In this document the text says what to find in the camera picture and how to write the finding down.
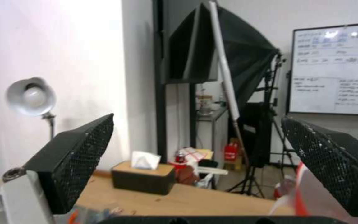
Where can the white desk lamp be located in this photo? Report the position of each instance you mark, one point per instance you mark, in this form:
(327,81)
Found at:
(31,96)

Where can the black tissue box wooden lid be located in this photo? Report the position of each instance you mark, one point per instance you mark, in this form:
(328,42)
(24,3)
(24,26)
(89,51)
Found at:
(143,176)

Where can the red can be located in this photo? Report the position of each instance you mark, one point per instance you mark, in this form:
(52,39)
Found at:
(180,157)

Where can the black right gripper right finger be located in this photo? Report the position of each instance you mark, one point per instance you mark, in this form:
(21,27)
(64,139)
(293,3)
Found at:
(331,163)

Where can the black metal shelf frame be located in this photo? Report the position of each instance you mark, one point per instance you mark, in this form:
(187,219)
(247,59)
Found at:
(179,105)

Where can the whiteboard with writing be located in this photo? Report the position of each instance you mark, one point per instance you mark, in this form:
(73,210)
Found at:
(334,70)

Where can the white rolled paper tube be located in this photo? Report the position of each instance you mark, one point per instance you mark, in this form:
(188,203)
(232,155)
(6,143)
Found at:
(224,63)

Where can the black light stand tripod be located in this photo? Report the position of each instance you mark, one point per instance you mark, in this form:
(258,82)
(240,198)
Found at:
(263,144)

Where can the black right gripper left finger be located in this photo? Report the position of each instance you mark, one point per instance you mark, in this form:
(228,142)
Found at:
(73,161)

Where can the black softbox light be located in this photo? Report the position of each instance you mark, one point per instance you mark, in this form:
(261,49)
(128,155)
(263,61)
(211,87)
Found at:
(216,46)

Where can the red and white delivery bag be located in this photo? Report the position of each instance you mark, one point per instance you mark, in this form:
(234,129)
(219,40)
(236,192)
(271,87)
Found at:
(291,196)

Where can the red fire extinguisher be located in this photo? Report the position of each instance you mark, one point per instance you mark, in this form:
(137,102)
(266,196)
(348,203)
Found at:
(230,151)

